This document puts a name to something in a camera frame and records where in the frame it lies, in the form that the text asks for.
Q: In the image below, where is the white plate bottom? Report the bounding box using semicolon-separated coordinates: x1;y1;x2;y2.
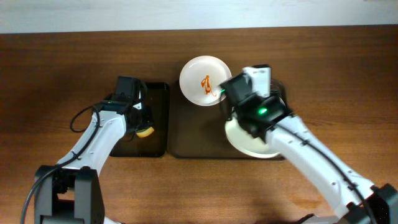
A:
224;95;286;159

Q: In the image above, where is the white plate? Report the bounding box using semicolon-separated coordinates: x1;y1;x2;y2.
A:
224;95;286;159
179;55;232;106

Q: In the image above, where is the green and orange sponge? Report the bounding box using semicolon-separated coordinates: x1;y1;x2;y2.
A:
136;127;154;138

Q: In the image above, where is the white plate top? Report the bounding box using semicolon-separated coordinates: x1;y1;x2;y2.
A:
179;55;232;106

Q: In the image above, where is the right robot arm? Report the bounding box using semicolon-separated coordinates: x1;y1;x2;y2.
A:
220;65;397;223

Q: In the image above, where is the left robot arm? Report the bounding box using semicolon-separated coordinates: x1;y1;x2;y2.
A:
20;76;148;224

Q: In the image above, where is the small black tray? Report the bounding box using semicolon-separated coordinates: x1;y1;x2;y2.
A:
110;82;170;157

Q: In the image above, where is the large brown serving tray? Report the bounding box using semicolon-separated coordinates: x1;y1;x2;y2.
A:
167;77;289;160

